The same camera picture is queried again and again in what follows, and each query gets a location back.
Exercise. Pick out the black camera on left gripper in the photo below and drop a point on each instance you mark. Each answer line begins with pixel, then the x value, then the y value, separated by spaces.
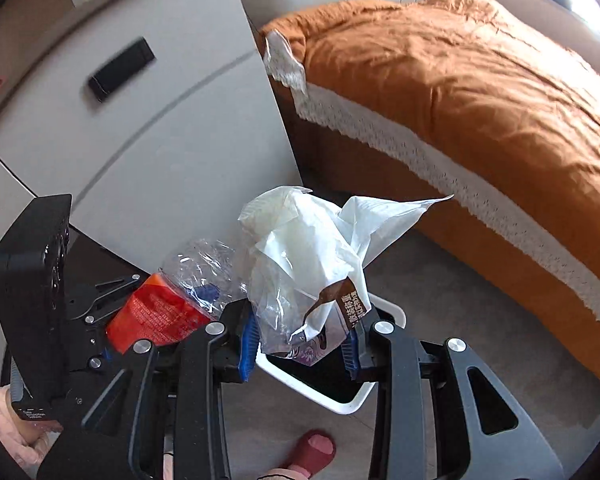
pixel 32 305

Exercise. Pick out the white square trash bin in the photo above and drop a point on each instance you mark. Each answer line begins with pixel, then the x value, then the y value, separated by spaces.
pixel 330 379

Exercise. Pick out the red slipper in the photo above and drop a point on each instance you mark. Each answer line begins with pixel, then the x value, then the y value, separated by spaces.
pixel 314 451

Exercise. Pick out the white plastic bag wrapper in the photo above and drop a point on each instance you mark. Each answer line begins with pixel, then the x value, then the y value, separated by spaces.
pixel 304 265

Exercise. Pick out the black drawer handle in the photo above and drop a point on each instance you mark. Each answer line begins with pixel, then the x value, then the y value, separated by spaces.
pixel 120 69

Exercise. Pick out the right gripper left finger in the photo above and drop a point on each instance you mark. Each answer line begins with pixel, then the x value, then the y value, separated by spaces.
pixel 114 422

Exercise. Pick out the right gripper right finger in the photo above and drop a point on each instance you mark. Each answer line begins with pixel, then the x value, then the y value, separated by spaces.
pixel 481 430

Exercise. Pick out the white bedside drawer cabinet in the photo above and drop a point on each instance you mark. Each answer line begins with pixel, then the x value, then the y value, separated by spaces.
pixel 173 155

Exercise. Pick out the crushed clear bottle red label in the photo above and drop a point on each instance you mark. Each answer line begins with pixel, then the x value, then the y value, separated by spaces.
pixel 193 285

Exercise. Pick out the person's left hand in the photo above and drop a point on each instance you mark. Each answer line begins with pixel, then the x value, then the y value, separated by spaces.
pixel 27 442

